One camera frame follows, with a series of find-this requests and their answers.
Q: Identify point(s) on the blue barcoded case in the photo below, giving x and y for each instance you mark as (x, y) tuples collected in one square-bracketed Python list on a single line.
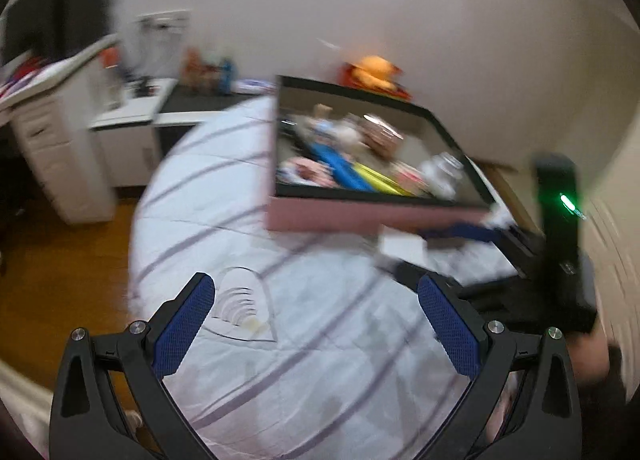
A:
[(345, 170)]

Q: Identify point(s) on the pink block figure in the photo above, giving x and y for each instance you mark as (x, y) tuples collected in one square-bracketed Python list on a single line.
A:
[(407, 176)]

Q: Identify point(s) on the white wall power strip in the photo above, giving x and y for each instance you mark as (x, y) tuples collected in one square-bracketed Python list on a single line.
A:
[(165, 19)]

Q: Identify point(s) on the person's right forearm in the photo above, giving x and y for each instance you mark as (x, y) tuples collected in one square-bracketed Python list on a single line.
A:
[(592, 357)]

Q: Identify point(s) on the red snack bag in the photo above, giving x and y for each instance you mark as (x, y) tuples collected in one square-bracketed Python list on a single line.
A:
[(195, 68)]

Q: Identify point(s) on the pink pig figurine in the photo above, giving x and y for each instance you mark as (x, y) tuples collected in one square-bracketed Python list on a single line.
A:
[(332, 128)]

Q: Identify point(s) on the pink box with black rim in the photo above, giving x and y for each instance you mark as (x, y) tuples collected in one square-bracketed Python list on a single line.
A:
[(325, 215)]

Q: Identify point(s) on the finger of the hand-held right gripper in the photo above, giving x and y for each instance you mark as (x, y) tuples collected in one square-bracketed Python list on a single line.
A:
[(425, 275), (465, 231)]

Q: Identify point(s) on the white power adapter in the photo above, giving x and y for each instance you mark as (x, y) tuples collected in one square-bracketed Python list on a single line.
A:
[(402, 242)]

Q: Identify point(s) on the clear bottle with orange cap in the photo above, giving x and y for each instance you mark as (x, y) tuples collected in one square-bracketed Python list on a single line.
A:
[(111, 80)]

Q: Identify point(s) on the orange plush toy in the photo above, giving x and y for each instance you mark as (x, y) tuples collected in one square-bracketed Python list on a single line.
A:
[(375, 71)]

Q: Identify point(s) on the pastel block donut figure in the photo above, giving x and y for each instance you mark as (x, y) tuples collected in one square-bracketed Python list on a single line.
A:
[(305, 171)]

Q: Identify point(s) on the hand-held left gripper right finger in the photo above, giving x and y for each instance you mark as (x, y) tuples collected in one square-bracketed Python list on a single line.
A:
[(450, 327)]

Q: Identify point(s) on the yellow highlighter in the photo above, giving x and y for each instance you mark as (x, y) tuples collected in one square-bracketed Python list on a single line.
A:
[(377, 179)]

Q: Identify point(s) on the black computer monitor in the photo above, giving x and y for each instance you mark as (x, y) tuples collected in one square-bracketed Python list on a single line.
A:
[(30, 20)]

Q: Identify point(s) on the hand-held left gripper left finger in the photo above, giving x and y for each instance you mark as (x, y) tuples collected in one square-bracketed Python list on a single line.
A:
[(182, 327)]

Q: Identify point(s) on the white side table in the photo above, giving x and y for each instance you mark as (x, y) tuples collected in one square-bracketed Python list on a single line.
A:
[(127, 140)]

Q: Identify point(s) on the rose gold cup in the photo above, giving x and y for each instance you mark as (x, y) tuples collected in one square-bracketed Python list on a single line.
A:
[(381, 133)]

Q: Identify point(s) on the white desk with drawers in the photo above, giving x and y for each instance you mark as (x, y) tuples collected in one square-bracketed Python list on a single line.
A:
[(60, 155)]

